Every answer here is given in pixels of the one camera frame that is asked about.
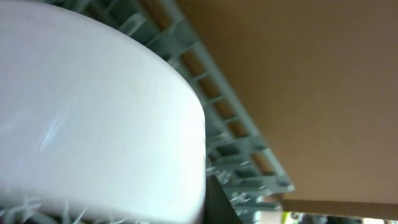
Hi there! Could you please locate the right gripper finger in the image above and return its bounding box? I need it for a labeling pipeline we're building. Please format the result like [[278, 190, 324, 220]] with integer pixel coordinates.
[[203, 175, 243, 224]]

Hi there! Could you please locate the grey dishwasher rack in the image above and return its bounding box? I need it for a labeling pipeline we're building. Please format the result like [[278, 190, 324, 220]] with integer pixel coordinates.
[[0, 0, 295, 224]]

